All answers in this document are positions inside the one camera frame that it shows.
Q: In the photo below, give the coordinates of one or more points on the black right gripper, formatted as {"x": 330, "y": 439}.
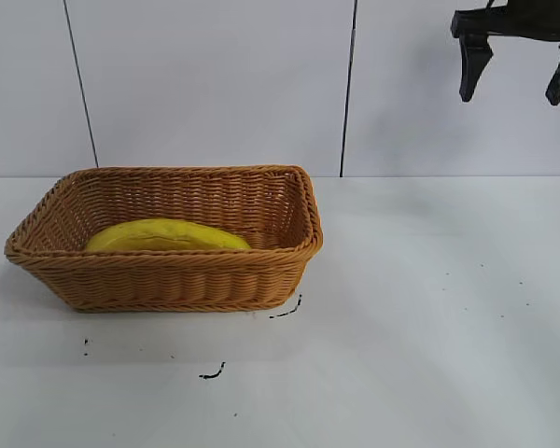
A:
{"x": 522, "y": 21}

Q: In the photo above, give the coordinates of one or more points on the yellow banana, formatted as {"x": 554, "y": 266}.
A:
{"x": 168, "y": 235}

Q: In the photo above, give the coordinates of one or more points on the brown woven wicker basket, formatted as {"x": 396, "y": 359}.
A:
{"x": 168, "y": 280}

